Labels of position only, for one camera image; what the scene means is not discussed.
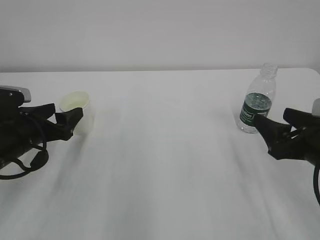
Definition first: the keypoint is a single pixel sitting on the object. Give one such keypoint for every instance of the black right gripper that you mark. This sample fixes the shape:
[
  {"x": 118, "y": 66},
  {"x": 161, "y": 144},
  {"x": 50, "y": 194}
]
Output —
[{"x": 304, "y": 146}]

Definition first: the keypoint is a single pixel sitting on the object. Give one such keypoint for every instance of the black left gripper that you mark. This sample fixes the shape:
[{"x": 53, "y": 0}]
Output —
[{"x": 42, "y": 124}]

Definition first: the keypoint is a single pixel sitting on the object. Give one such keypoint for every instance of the white paper cup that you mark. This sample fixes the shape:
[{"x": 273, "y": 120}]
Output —
[{"x": 79, "y": 100}]

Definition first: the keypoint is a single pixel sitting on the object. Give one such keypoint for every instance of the clear green-label water bottle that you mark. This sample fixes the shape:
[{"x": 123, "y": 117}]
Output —
[{"x": 259, "y": 98}]

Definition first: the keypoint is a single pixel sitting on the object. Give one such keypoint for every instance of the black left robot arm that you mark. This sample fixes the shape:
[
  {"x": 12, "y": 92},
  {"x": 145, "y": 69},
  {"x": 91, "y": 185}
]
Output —
[{"x": 7, "y": 150}]

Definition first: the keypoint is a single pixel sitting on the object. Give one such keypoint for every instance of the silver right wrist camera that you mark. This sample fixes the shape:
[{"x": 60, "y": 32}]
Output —
[{"x": 316, "y": 108}]

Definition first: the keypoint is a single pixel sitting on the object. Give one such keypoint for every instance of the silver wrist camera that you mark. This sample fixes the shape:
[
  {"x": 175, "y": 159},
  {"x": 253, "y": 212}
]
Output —
[
  {"x": 14, "y": 95},
  {"x": 316, "y": 108}
]

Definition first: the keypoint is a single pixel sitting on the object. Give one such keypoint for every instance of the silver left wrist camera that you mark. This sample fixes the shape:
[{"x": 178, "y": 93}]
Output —
[{"x": 14, "y": 95}]

